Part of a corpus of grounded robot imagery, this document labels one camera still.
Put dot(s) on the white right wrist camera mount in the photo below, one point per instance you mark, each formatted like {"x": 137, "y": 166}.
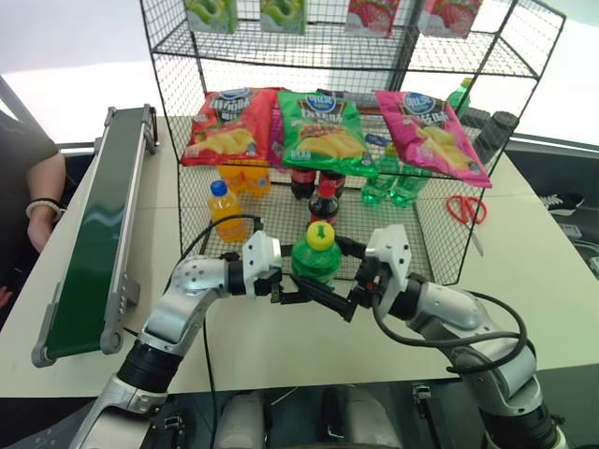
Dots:
{"x": 393, "y": 248}

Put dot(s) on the pink chip bag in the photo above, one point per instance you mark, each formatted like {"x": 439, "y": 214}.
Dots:
{"x": 430, "y": 135}

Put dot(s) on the red chip bag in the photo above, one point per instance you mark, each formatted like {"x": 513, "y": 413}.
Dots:
{"x": 224, "y": 131}

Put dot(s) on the green conveyor belt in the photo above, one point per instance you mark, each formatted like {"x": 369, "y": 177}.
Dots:
{"x": 93, "y": 234}

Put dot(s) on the cola bottle red cap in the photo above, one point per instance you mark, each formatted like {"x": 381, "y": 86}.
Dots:
{"x": 324, "y": 206}

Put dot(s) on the green snack pack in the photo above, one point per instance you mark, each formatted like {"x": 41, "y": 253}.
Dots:
{"x": 211, "y": 14}
{"x": 283, "y": 15}

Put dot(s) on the bare person forearm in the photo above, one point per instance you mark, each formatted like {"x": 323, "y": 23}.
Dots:
{"x": 49, "y": 180}

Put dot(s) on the strawberry snack pack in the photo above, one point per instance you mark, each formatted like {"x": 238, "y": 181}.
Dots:
{"x": 450, "y": 16}
{"x": 372, "y": 16}

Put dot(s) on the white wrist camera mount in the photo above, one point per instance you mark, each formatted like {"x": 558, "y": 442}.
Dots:
{"x": 259, "y": 259}
{"x": 393, "y": 248}

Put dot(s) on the orange soda bottle blue cap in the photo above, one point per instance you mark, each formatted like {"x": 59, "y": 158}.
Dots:
{"x": 225, "y": 215}

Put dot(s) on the green chip bag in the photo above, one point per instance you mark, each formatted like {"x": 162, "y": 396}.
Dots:
{"x": 323, "y": 135}

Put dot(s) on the bare person hand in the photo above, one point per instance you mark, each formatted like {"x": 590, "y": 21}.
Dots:
{"x": 43, "y": 231}

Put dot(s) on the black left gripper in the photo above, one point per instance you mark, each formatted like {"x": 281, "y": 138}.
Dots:
{"x": 273, "y": 286}

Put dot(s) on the grey rounded shape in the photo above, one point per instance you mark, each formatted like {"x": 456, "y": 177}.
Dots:
{"x": 243, "y": 421}
{"x": 367, "y": 416}

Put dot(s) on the black white shoe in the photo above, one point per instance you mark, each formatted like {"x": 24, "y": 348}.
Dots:
{"x": 564, "y": 203}

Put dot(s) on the black table clamp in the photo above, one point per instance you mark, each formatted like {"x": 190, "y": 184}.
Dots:
{"x": 170, "y": 425}
{"x": 423, "y": 402}

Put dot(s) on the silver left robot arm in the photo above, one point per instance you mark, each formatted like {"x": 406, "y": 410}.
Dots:
{"x": 187, "y": 290}

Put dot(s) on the green soda bottle yellow cap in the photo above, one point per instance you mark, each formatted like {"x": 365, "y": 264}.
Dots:
{"x": 316, "y": 257}

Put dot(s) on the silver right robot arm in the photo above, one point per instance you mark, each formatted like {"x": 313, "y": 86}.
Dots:
{"x": 449, "y": 304}

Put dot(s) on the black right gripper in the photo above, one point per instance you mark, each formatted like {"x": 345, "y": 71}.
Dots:
{"x": 370, "y": 281}

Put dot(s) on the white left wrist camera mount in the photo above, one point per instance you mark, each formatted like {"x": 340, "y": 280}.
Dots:
{"x": 259, "y": 259}

